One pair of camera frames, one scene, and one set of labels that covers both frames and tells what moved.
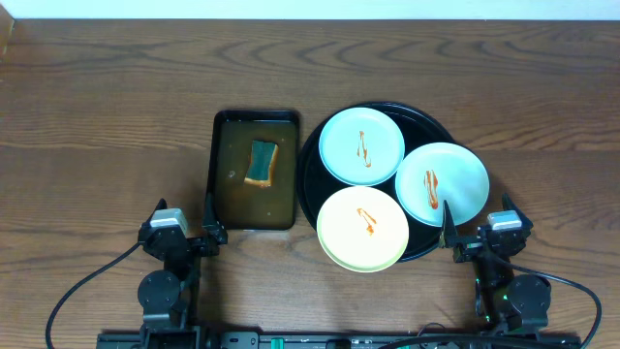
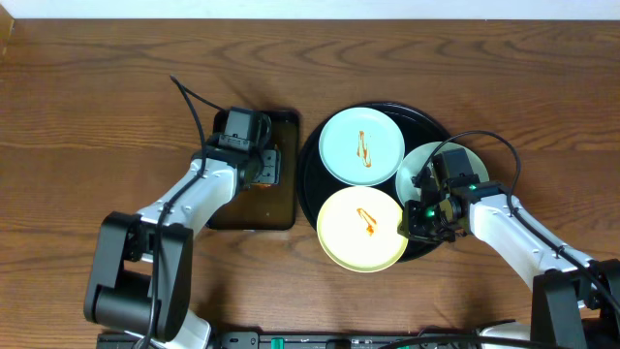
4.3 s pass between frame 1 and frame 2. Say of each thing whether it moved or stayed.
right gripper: moved
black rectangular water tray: stayed
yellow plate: stayed
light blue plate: stayed
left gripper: moved
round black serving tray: stayed
